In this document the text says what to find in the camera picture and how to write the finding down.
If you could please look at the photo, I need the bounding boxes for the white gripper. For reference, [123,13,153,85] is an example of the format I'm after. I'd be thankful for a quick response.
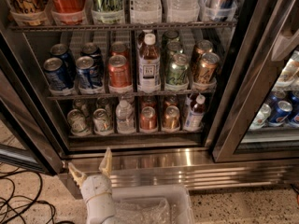
[68,147,116,224]

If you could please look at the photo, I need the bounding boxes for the green 7up can left front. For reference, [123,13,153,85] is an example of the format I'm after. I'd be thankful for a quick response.
[67,109,88,134]

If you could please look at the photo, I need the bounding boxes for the clear water bottle bottom shelf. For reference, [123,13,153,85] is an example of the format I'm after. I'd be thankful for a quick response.
[116,100,135,134]

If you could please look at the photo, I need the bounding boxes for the green 7up can left rear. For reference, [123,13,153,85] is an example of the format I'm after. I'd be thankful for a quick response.
[73,99,90,117]

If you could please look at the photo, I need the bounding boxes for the orange soda can bottom front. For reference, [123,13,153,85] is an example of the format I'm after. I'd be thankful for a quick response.
[140,106,157,131]

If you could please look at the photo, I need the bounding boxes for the orange soda can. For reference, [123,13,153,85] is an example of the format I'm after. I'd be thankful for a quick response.
[110,41,129,59]
[141,96,157,108]
[108,55,132,88]
[140,106,157,131]

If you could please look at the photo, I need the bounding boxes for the open left fridge door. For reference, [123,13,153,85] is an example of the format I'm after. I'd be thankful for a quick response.
[0,35,64,175]

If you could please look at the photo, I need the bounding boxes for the orange soda can bottom rear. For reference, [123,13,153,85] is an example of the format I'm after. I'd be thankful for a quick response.
[141,96,157,108]

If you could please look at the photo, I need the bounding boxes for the gold soda can bottom front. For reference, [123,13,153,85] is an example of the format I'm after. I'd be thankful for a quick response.
[163,105,180,129]

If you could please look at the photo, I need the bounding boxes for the gold soda can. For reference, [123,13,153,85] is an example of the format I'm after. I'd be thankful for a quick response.
[164,95,178,108]
[163,105,180,129]

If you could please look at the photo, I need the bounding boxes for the blue pepsi can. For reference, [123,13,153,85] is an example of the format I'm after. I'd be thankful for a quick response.
[80,42,104,76]
[76,56,103,90]
[50,44,76,80]
[43,57,74,91]

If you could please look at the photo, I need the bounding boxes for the blue pepsi can left front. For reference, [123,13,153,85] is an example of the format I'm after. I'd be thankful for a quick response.
[43,57,74,91]

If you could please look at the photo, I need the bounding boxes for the orange soda can middle front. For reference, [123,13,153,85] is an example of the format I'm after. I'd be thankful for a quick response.
[108,55,132,88]

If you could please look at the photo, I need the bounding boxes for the gold soda can bottom rear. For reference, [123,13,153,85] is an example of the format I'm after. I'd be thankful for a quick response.
[164,95,178,108]

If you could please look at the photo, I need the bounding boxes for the tea bottle bottom shelf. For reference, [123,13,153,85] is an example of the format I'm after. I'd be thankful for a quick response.
[184,94,206,132]

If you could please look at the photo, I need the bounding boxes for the blue pepsi can left rear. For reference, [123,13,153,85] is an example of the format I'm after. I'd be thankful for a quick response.
[50,44,76,80]

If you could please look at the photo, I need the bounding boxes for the orange soda can middle rear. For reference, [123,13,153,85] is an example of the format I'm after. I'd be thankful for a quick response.
[110,41,129,59]

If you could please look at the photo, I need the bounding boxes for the green lacroix can front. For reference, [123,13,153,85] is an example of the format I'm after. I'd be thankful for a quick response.
[166,53,189,86]

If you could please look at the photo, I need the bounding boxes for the steel fridge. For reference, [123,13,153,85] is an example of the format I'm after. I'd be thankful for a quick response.
[0,0,298,189]

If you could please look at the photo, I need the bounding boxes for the green lacroix can middle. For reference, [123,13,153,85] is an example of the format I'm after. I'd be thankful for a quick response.
[166,41,184,62]

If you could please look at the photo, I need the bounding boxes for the green lacroix can rear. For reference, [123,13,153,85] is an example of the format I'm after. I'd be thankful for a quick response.
[162,30,179,47]

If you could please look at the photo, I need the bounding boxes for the gold lacroix can front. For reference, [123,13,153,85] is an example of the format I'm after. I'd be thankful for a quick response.
[193,52,220,84]

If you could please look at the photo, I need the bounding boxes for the gold lacroix can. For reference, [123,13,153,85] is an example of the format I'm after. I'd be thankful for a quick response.
[193,52,220,84]
[191,39,213,72]

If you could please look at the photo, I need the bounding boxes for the gold lacroix can rear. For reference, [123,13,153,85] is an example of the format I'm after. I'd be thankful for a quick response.
[191,39,213,72]

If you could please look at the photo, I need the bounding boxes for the right glass fridge door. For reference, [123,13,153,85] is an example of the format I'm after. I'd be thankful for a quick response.
[210,0,298,163]

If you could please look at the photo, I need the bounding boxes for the green lacroix can top shelf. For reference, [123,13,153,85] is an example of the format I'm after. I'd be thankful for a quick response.
[92,0,124,24]

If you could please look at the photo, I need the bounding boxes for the red coca cola can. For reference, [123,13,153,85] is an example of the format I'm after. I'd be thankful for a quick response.
[52,0,84,25]

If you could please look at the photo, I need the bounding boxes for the orange lacroix can top shelf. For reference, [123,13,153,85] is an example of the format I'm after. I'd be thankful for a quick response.
[8,0,49,26]

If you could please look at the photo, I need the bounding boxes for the white can right compartment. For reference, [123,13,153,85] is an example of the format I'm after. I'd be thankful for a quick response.
[249,104,271,130]

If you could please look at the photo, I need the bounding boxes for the pepsi can right compartment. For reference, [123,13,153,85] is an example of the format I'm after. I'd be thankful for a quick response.
[268,101,292,126]

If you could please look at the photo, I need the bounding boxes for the blue can right far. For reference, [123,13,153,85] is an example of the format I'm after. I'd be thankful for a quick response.
[288,91,299,127]

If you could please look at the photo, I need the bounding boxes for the clear plastic bin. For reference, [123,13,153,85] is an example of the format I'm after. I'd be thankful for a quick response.
[112,185,195,224]

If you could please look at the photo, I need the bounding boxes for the pure leaf tea bottle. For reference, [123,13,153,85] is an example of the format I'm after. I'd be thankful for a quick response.
[138,34,161,92]

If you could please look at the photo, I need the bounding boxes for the clear water bottle top left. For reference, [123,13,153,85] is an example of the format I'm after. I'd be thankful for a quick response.
[130,0,162,24]

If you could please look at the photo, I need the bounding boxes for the clear water bottle top right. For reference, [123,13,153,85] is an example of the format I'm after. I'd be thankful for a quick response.
[164,0,200,22]

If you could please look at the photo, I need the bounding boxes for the black cables on floor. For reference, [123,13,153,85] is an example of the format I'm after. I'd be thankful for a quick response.
[0,163,76,224]

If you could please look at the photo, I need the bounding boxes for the fridge door handle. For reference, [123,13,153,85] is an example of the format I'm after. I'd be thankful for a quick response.
[271,29,299,62]

